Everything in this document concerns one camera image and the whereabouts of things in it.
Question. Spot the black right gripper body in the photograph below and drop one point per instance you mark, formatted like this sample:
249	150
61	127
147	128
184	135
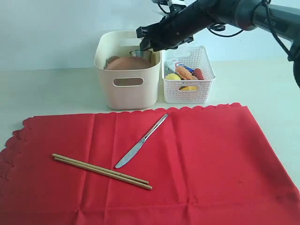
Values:
181	26

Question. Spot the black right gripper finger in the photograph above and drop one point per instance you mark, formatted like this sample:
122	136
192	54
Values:
147	44
145	31

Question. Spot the stainless steel cup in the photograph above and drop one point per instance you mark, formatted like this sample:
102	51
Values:
147	55

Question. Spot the brown round plate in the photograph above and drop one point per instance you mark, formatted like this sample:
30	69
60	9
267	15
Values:
128	63

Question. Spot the blue white milk carton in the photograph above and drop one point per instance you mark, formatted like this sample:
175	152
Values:
171	65

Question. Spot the yellow lemon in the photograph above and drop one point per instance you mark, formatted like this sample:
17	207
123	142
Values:
173	77

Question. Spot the fried chicken nugget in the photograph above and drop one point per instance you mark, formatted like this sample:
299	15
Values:
184	74

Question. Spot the red sausage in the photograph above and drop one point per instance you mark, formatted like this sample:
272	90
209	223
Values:
198	74

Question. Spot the yellow cheese wedge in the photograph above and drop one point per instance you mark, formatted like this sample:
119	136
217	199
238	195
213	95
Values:
188	88

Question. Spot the wooden chopstick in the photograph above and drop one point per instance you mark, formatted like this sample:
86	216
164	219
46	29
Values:
117	177
99	168

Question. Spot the dark wooden spoon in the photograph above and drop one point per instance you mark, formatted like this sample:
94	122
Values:
110	60

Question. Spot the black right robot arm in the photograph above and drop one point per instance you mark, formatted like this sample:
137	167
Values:
282	22

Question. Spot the cream plastic bin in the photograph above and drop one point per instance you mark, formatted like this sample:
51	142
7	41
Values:
120	43

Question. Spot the white perforated plastic basket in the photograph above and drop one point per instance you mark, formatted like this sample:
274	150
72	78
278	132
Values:
193	56

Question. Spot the steel table knife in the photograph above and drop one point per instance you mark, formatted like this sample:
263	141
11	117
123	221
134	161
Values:
133	151

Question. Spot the red scalloped table cloth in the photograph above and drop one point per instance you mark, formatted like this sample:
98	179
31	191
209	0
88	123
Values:
207	166

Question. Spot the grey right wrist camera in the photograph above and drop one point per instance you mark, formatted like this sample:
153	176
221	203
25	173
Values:
171	3

